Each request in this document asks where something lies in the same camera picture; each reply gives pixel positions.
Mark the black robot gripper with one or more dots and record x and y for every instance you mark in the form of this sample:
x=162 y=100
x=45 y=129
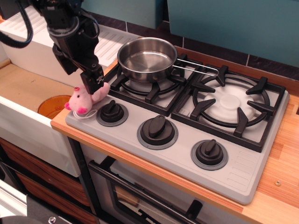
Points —
x=75 y=50

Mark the pink stuffed pig toy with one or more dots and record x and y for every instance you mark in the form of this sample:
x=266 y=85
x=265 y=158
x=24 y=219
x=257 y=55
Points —
x=81 y=101

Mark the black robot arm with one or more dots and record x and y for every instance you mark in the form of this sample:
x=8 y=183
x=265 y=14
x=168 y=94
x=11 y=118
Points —
x=63 y=16

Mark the stainless steel pan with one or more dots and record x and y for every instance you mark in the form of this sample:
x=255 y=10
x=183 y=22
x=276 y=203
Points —
x=151 y=60

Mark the black left burner grate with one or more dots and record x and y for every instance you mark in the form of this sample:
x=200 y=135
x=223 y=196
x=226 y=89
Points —
x=160 y=97

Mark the black burner grate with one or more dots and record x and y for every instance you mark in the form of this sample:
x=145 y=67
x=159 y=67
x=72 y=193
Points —
x=160 y=97
x=240 y=109

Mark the orange plastic bowl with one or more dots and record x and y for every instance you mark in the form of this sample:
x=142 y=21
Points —
x=51 y=107

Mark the white toy sink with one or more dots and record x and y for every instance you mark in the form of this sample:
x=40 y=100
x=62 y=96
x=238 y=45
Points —
x=28 y=77

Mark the black left stove knob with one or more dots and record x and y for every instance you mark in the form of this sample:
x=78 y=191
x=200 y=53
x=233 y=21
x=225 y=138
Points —
x=112 y=114

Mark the black stove knob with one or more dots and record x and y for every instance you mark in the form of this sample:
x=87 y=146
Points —
x=157 y=133
x=209 y=155
x=112 y=114

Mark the black middle stove knob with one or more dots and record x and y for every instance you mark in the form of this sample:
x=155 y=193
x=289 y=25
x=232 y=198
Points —
x=157 y=133

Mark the wooden drawer front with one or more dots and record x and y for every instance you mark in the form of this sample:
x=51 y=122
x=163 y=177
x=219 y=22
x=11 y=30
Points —
x=43 y=180

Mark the toy oven door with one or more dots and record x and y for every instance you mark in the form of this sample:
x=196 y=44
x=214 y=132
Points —
x=135 y=197

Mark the grey toy stove top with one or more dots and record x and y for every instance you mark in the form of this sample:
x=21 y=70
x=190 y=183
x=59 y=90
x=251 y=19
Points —
x=237 y=180

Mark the black right stove knob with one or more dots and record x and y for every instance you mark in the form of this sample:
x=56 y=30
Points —
x=209 y=155

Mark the black right burner grate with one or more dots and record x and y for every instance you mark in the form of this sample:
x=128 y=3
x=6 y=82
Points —
x=240 y=109

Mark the black oven door handle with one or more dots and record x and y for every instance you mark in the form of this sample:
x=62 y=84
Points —
x=138 y=192

